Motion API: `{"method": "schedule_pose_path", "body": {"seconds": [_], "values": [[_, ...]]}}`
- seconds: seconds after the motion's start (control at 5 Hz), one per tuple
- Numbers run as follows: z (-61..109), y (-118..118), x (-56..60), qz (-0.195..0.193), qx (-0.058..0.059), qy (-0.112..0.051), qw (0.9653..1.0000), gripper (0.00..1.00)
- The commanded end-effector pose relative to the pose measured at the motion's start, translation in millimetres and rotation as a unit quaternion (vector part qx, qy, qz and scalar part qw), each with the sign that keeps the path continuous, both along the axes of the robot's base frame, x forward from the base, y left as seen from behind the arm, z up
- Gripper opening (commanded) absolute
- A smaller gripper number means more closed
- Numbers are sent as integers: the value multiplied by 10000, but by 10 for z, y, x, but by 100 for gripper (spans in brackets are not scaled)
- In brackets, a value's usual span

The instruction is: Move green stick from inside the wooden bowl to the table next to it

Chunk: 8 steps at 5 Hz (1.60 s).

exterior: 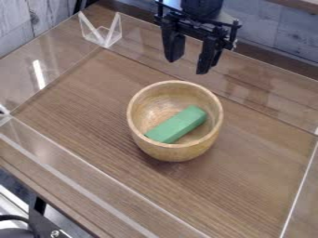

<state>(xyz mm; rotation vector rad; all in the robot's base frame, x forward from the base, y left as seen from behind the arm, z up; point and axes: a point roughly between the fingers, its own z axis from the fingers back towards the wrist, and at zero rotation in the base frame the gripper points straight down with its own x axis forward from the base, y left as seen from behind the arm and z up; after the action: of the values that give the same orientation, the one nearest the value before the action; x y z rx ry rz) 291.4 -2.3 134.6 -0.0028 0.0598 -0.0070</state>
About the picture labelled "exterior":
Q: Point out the clear acrylic tray wall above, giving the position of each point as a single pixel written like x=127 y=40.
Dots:
x=96 y=200

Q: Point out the wooden bowl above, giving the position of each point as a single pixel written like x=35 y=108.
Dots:
x=153 y=104

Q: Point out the black metal table frame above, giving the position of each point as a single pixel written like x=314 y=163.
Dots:
x=44 y=227

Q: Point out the clear acrylic corner bracket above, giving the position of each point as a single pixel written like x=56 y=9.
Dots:
x=100 y=35

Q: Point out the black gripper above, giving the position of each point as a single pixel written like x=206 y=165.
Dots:
x=196 y=18

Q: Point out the green rectangular stick block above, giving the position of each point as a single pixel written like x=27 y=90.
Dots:
x=178 y=125

